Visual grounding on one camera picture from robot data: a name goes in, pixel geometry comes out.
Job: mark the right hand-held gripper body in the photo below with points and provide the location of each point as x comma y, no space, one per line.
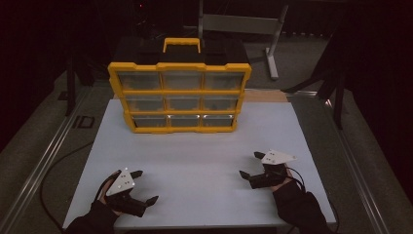
276,157

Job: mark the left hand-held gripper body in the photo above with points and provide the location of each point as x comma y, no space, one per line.
123,183

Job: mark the clear pull-out plastic drawer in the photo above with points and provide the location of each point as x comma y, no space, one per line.
227,103

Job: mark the yellow black drawer organizer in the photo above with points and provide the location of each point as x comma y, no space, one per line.
181,52

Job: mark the person's left hand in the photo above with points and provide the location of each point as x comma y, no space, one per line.
103,198

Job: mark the person's right hand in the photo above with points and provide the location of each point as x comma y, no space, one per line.
284,183

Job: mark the wooden board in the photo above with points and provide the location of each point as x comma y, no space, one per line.
264,96

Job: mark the black tripod stand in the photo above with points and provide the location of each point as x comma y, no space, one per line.
339,104

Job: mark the grid of clear drawers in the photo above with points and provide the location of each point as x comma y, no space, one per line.
139,81

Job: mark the grey metal stand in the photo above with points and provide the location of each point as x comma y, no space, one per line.
240,24

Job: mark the aluminium floor rail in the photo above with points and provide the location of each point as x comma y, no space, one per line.
357,182
39,172

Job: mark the black post stand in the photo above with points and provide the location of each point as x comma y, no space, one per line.
69,94

